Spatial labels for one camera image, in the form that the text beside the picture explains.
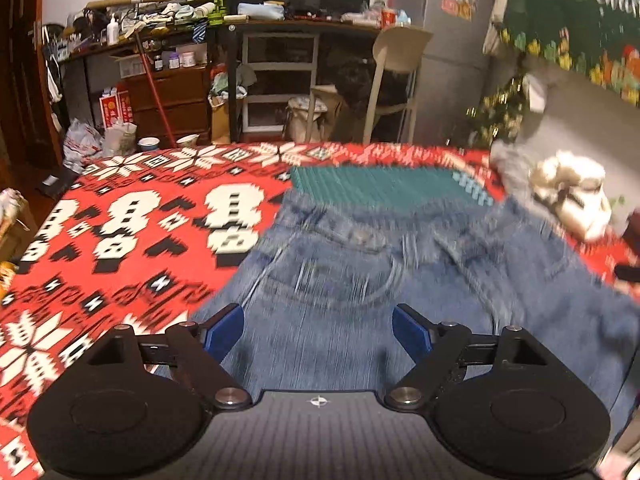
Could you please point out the light blue pouch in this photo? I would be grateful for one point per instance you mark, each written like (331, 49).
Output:
(260, 9)

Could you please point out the blue jeans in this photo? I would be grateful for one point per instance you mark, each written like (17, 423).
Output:
(350, 270)

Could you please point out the white tote bag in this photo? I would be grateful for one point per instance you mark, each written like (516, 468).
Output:
(300, 120)

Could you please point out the blue bowl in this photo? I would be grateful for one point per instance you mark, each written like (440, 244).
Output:
(148, 143)

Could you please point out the white red printed plastic bag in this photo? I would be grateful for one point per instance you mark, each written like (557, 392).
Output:
(82, 142)

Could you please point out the grey refrigerator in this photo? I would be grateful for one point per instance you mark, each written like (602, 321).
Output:
(450, 85)

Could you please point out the grey knit garment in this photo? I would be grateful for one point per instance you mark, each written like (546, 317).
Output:
(510, 170)

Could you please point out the green cutting mat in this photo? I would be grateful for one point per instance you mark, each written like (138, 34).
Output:
(375, 185)

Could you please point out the red carton box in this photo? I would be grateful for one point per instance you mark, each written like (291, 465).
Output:
(117, 110)

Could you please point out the black furry pet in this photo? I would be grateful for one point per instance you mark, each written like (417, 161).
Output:
(355, 80)

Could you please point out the wooden drawer cabinet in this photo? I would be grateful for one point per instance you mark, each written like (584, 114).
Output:
(170, 105)

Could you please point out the small Christmas tree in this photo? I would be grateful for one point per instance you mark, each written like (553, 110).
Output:
(500, 110)

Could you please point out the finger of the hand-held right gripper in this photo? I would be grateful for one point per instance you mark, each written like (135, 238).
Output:
(629, 273)

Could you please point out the cream sweater with maroon stripes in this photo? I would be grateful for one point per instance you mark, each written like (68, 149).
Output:
(575, 210)

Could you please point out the green Christmas banner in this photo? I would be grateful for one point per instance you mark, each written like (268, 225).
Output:
(575, 10)

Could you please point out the brown paper bag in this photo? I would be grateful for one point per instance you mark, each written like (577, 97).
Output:
(220, 120)

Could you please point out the white hanging cloth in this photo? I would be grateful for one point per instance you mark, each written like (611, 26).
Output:
(535, 92)

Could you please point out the black desk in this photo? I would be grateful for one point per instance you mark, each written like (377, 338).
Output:
(300, 25)

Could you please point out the white plastic drawer unit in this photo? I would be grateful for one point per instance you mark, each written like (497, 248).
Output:
(280, 40)

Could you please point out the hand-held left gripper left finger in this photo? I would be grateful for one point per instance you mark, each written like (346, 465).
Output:
(225, 332)

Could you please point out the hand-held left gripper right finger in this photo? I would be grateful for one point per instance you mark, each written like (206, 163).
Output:
(410, 332)

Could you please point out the red cup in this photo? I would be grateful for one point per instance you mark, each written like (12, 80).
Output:
(389, 19)

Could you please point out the red patterned blanket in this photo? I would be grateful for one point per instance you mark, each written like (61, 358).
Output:
(125, 260)

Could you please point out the beige chair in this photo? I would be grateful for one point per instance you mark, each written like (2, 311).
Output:
(400, 45)

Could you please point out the wooden door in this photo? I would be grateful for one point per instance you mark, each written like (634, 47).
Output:
(25, 60)

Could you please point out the black flat pad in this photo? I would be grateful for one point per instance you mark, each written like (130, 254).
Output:
(57, 182)

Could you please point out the brown cardboard tube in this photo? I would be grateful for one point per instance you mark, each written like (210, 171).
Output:
(130, 1)

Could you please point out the beige curtain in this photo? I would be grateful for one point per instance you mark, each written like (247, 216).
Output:
(495, 10)

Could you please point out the plain white plastic bag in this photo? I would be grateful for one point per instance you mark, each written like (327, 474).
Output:
(120, 139)

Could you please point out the white bowl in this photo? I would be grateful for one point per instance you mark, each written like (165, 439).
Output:
(187, 140)

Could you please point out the cardboard box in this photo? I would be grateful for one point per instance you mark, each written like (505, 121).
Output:
(15, 230)

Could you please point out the white lotion bottle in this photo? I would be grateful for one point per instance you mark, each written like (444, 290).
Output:
(112, 30)

